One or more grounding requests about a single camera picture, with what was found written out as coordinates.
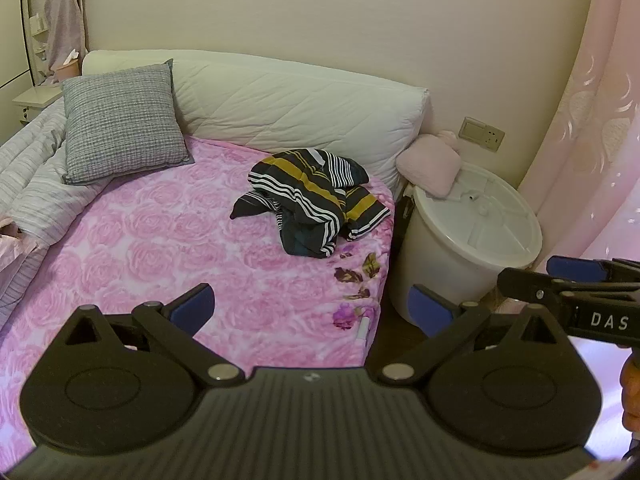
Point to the pink plush cushion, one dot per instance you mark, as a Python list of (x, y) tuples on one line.
[(430, 165)]

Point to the white lidded bucket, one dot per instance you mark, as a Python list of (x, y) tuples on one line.
[(450, 260)]

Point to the striped shirt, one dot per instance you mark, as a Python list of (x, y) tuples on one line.
[(310, 195)]

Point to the grey striped duvet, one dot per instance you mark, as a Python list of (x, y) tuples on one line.
[(35, 170)]

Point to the person's right hand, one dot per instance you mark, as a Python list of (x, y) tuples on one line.
[(631, 390)]

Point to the white wardrobe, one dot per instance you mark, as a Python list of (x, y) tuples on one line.
[(12, 25)]

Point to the pink rose bed sheet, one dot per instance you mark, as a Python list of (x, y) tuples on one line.
[(175, 240)]

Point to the pink curtain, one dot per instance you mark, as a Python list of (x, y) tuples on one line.
[(590, 135)]

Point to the gold wall socket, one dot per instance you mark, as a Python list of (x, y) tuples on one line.
[(481, 134)]

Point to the white nightstand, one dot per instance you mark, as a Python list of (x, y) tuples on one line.
[(35, 102)]

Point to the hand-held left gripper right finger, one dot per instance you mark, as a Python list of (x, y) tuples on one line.
[(425, 305)]

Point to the pink tissue box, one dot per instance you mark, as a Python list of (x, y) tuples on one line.
[(67, 66)]

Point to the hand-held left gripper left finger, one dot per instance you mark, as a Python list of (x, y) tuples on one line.
[(192, 305)]

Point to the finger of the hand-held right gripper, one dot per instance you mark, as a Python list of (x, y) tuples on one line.
[(575, 269), (525, 285)]

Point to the pink hanging towel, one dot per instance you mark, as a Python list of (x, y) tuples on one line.
[(65, 15)]

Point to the grey checked pillow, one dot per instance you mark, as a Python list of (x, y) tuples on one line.
[(120, 120)]

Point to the white padded headboard cushion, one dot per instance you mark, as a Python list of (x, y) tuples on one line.
[(280, 95)]

